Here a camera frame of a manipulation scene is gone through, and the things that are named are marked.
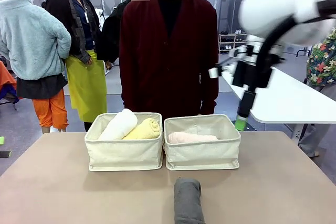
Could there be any white table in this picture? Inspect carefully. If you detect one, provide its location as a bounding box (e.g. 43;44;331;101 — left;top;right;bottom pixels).
219;66;336;124

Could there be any person's right forearm maroon sleeve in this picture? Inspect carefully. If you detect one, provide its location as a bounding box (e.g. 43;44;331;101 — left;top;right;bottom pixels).
119;45;137;107

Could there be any person in black clothing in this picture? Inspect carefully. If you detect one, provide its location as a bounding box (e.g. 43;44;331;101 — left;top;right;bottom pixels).
96;0;132;69

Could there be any pink towel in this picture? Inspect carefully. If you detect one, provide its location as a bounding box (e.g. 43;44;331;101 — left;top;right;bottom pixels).
167;131;218;144

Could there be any orange cloth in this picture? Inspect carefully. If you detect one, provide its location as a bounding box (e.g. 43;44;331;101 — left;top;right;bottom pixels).
0;60;19;104

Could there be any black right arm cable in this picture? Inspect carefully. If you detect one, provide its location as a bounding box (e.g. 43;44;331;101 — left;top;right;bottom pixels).
250;15;300;92

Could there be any white towel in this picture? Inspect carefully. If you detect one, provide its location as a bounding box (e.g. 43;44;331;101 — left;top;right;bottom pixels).
98;108;139;141

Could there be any wooden shoe rack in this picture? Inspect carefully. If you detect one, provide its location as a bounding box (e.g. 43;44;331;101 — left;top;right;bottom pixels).
218;33;249;55

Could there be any person in maroon cardigan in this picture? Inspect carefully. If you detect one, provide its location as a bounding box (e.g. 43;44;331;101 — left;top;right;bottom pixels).
118;0;220;117

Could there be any figure in light blue fleece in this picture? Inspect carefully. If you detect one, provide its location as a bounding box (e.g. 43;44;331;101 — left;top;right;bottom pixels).
0;0;72;134

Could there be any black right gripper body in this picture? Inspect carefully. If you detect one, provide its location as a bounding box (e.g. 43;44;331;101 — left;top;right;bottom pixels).
232;60;273;90

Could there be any person in floral shirt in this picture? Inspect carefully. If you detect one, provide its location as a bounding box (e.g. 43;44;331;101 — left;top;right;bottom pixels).
298;26;336;158

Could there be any person's left forearm maroon sleeve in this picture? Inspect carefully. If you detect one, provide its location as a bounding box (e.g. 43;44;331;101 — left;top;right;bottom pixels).
198;58;220;116

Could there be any figure with yellow apron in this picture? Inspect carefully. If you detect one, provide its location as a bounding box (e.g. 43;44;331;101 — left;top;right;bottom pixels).
41;0;108;132

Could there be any yellow towel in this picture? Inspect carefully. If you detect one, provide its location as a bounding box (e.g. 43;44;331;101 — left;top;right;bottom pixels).
122;118;161;140

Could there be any cream fabric basket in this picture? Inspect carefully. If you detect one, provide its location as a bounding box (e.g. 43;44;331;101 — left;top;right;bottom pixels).
83;112;164;172
163;114;242;171

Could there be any grey rolled towel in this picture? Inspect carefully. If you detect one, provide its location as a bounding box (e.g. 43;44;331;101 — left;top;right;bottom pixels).
173;177;206;224

